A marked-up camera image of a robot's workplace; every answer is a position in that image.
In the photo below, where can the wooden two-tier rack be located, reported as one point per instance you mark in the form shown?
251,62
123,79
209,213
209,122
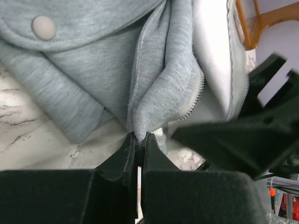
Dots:
261,22

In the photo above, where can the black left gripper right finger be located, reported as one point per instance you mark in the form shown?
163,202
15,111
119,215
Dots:
173,196

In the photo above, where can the grey zip-up jacket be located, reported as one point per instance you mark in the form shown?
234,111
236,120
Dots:
147,63

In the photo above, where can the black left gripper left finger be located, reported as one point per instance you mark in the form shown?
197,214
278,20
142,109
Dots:
106,194

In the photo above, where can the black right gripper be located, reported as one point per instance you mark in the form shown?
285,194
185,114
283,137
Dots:
263,137

